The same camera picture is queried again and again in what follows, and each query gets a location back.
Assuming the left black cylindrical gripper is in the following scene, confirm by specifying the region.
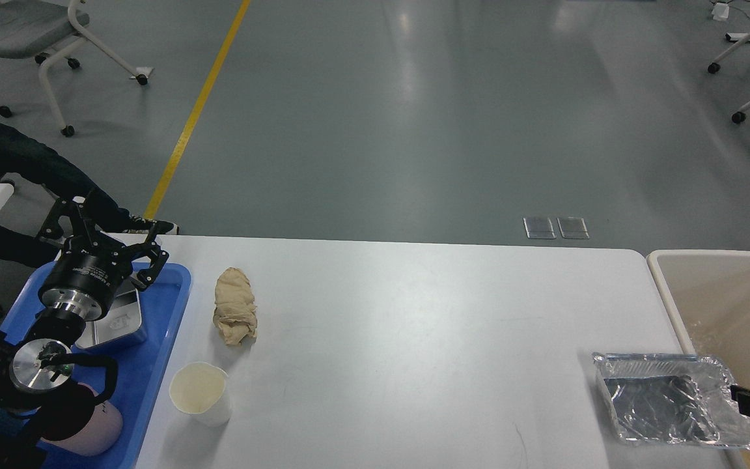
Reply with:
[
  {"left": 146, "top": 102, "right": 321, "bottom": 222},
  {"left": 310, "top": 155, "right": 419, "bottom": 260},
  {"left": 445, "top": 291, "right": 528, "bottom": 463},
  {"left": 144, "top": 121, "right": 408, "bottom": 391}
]
[{"left": 36, "top": 189, "right": 171, "bottom": 323}]

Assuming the rectangular steel container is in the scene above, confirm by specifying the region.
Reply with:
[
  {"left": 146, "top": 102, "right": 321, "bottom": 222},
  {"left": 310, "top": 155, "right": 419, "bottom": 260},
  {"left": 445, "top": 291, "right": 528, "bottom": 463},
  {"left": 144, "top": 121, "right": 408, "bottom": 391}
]
[{"left": 75, "top": 279, "right": 148, "bottom": 354}]

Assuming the pink plastic mug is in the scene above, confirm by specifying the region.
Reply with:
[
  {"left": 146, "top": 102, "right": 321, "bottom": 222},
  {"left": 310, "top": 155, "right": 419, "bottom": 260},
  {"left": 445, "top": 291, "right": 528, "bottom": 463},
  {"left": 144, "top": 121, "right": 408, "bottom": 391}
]
[{"left": 41, "top": 384, "right": 123, "bottom": 457}]

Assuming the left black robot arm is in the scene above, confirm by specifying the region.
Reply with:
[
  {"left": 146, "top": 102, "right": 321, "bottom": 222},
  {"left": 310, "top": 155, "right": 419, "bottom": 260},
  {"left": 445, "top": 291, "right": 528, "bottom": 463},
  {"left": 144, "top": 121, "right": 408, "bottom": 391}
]
[{"left": 0, "top": 199, "right": 169, "bottom": 468}]

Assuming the aluminium foil tray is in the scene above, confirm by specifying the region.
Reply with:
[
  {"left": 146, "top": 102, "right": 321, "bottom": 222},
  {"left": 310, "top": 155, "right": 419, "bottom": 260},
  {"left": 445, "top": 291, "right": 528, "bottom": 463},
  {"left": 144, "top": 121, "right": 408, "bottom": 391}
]
[{"left": 592, "top": 352, "right": 750, "bottom": 451}]

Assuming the beige plastic bin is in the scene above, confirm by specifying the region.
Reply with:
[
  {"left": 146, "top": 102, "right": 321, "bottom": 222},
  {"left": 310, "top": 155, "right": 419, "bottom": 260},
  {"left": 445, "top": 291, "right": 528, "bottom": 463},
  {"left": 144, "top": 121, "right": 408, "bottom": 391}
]
[{"left": 646, "top": 250, "right": 750, "bottom": 469}]

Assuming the blue plastic tray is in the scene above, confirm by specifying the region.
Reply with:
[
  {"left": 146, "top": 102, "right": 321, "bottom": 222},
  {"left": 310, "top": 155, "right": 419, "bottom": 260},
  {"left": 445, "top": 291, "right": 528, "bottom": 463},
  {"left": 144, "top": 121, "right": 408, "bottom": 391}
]
[{"left": 0, "top": 263, "right": 191, "bottom": 468}]

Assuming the crumpled beige cloth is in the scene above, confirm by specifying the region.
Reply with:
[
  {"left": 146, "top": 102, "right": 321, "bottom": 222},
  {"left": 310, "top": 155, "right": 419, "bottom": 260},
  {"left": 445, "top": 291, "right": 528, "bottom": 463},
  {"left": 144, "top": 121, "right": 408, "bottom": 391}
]
[{"left": 212, "top": 267, "right": 258, "bottom": 347}]

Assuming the seated person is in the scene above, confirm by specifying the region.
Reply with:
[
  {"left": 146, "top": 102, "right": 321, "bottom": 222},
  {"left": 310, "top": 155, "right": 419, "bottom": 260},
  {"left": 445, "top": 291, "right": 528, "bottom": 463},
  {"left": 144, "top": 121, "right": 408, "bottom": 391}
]
[{"left": 0, "top": 124, "right": 180, "bottom": 269}]

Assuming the cream white cup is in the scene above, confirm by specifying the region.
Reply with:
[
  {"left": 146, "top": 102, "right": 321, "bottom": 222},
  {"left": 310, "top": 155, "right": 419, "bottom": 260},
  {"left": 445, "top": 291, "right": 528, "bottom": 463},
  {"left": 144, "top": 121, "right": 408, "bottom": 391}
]
[{"left": 169, "top": 362, "right": 232, "bottom": 427}]

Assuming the grey office chair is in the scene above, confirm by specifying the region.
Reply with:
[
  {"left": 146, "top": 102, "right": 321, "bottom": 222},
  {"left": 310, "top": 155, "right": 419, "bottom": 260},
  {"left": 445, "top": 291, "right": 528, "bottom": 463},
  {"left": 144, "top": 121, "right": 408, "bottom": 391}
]
[{"left": 0, "top": 1, "right": 151, "bottom": 137}]

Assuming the right floor socket plate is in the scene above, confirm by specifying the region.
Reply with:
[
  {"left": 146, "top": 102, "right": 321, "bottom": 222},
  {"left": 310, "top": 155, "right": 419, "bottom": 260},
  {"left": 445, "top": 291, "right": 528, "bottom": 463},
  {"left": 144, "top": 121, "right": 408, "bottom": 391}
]
[{"left": 556, "top": 217, "right": 591, "bottom": 240}]

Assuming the floor socket plate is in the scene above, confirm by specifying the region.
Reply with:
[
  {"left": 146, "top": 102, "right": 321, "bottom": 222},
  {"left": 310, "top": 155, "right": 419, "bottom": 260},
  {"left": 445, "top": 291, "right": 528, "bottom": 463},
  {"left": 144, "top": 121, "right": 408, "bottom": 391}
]
[
  {"left": 523, "top": 216, "right": 557, "bottom": 240},
  {"left": 556, "top": 217, "right": 591, "bottom": 240}
]

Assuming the left floor socket plate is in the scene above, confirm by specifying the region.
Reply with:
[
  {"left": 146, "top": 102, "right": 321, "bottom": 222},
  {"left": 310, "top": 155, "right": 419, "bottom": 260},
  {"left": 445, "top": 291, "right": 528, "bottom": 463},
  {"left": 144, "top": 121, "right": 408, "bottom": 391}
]
[{"left": 523, "top": 216, "right": 557, "bottom": 240}]

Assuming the white floor power adapter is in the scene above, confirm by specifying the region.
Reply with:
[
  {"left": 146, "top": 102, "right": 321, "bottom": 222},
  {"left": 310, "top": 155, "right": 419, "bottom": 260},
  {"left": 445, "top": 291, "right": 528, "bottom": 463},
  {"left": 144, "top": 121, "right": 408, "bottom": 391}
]
[{"left": 710, "top": 2, "right": 730, "bottom": 21}]

